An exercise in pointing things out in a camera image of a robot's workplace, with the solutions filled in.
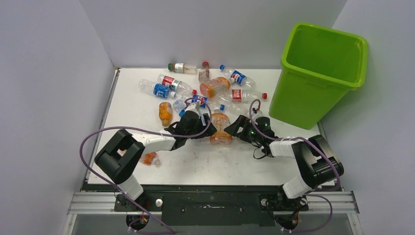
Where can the green cap brown bottle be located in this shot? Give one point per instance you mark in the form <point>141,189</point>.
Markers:
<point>182,68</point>

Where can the orange crushed bottle left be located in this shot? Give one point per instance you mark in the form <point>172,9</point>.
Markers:
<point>150,159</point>

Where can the blue label water bottle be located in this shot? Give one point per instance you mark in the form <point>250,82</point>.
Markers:
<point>156,89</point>

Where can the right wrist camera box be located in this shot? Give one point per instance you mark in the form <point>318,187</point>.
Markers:
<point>255,113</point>

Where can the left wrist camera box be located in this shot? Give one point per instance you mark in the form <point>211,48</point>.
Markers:
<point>194,107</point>

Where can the crushed blue label bottle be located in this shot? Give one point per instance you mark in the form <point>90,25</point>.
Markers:
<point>180,107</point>

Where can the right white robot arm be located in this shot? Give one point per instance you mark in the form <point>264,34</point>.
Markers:
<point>315,159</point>

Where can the green plastic bin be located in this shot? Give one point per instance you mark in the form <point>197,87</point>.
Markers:
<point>320,66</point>

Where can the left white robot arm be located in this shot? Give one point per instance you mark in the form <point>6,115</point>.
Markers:
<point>121,154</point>

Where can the orange bottle white cap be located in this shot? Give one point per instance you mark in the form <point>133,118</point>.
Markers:
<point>216,86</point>

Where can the red label clear bottle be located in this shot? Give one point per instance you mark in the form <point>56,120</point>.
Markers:
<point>245,96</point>

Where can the far pepsi bottle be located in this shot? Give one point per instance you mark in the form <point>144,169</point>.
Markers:
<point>237,77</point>

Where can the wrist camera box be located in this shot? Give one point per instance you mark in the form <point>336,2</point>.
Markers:
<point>255,113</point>
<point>194,107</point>

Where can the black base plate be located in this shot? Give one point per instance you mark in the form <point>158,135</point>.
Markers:
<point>219,205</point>

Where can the central pepsi bottle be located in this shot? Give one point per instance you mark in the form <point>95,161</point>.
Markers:
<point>203,101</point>

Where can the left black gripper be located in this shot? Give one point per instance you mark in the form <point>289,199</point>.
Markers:
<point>205,121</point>

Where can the large orange crushed bottle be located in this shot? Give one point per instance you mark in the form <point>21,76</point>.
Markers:
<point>220,121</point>

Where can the red cap small bottle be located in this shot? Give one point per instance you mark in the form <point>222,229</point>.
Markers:
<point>204,73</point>

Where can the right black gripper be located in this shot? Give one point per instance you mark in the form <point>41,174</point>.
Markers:
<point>242,121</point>

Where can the small orange bottle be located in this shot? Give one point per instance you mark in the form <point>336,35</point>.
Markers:
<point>165,113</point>

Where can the red blue label bottle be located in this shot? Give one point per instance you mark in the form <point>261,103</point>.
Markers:
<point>176,85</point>

